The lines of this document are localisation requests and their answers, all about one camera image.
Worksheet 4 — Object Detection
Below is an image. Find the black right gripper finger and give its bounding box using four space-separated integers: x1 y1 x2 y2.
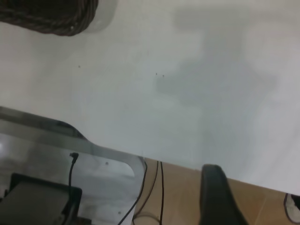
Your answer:
199 164 249 225

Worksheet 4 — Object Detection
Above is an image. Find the dark brown wicker basket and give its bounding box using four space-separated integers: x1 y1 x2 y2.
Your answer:
0 0 99 37

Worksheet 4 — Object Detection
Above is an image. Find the white sneaker shoe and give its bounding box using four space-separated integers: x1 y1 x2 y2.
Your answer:
283 193 300 224

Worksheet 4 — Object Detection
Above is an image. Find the clear acrylic stand plate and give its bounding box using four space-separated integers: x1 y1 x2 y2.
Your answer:
0 106 148 225

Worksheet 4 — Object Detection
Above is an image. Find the black device box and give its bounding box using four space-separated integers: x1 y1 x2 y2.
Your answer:
0 172 83 225

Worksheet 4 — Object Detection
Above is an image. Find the black straight cable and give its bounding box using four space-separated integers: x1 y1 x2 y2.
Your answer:
159 161 165 225

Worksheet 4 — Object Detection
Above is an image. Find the black curved cable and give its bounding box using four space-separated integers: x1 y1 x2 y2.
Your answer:
119 161 148 225

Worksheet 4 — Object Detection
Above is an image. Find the black cable with angled plug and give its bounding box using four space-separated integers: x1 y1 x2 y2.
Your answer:
68 152 79 188

